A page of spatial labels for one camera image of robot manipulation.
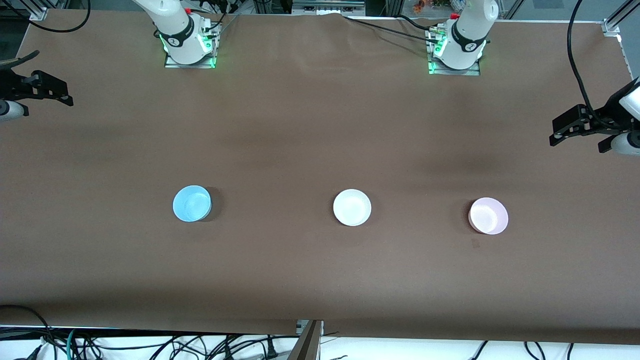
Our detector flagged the brown table cover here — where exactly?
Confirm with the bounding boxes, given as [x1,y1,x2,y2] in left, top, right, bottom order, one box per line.
[0,9,640,346]

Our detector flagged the white bowl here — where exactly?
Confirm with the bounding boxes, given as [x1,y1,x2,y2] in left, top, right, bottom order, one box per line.
[333,188,373,227]

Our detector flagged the aluminium frame post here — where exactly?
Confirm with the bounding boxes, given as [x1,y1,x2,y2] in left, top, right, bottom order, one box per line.
[287,319,325,360]

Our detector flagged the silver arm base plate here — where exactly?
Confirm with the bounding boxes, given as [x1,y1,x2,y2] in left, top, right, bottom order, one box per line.
[164,49,217,70]
[428,54,481,76]

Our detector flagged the light pink bowl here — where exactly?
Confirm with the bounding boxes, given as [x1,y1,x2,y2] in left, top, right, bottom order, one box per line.
[468,197,510,236]

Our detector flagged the aluminium frame profile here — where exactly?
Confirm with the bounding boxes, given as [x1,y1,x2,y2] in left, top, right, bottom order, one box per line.
[602,0,640,37]

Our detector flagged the grey metal crossbar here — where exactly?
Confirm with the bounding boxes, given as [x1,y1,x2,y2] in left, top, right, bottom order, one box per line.
[291,0,366,16]

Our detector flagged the light blue bowl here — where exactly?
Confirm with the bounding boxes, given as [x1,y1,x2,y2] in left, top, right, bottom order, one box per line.
[172,185,213,223]

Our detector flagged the colourful background items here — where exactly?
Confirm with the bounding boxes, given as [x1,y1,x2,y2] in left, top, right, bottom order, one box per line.
[412,0,469,14]

